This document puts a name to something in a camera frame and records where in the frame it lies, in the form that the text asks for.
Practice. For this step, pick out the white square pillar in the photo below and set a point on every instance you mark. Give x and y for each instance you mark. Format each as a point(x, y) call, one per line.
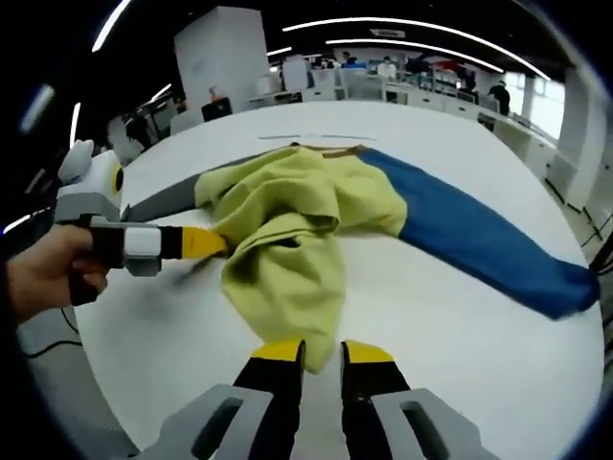
point(220, 62)
point(582, 134)

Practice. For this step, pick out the small black cabinet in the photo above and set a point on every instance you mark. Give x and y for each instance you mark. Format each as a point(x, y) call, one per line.
point(218, 111)

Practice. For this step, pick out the white cabinet row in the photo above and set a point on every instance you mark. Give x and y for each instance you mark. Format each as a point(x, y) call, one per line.
point(421, 98)

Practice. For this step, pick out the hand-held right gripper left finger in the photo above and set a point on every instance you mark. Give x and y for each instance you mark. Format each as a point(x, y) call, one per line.
point(273, 407)

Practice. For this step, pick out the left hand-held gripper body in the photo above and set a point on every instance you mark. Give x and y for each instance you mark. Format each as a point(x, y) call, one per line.
point(93, 182)

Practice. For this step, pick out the person's left hand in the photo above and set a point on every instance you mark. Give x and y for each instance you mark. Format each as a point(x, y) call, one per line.
point(52, 268)

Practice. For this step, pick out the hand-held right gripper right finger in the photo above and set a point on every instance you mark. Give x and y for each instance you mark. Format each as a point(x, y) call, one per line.
point(369, 407)

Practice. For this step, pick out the short ceiling light strip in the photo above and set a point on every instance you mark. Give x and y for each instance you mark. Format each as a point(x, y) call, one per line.
point(162, 92)
point(75, 124)
point(279, 52)

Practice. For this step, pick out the yellow blue grey garment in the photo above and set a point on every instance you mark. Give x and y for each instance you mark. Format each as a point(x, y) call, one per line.
point(287, 230)

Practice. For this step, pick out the ceiling air vent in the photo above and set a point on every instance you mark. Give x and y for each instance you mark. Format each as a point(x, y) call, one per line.
point(388, 32)

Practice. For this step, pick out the long white desk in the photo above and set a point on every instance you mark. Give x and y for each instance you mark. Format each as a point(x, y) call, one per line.
point(522, 136)

